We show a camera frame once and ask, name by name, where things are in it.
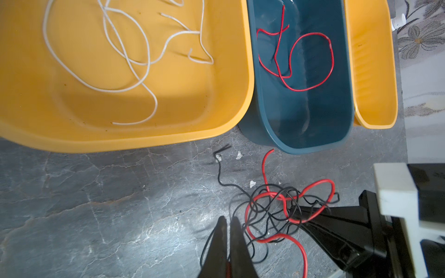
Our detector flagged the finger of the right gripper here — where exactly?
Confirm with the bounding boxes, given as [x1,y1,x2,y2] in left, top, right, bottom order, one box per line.
[308,206,363,226]
[302,222,351,264]

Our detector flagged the left yellow plastic bin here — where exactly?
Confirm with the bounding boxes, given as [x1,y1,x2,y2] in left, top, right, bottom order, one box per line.
[1,1,254,153]

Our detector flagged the thick red wire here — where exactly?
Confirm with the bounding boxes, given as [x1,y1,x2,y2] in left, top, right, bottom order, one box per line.
[244,148,337,278]

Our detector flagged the teal plastic bin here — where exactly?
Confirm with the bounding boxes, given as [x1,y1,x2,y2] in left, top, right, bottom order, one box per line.
[239,1,354,155]

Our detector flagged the white thin wire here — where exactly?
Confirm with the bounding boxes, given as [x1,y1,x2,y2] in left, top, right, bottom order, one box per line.
[97,0,215,67]
[42,0,159,126]

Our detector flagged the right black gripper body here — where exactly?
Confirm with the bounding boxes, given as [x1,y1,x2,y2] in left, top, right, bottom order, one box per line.
[342,191,414,273]

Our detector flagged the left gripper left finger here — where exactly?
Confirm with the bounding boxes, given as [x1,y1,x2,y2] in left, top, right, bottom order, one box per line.
[198,216,227,278]

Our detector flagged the right yellow plastic bin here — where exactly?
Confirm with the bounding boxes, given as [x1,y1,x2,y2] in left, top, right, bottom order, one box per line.
[344,1,398,130]

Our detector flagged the small white pink bottle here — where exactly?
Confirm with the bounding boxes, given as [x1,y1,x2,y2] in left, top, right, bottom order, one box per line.
[391,13,407,31]

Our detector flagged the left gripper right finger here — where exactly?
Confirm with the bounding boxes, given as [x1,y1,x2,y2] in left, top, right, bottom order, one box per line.
[230,217,258,278]

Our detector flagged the yellow plastic bin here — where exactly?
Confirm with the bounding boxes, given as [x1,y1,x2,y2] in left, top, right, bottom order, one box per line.
[344,1,398,130]
[1,1,254,153]

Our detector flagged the black thin wire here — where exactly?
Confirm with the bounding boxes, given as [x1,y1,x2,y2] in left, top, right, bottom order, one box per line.
[199,144,341,270]

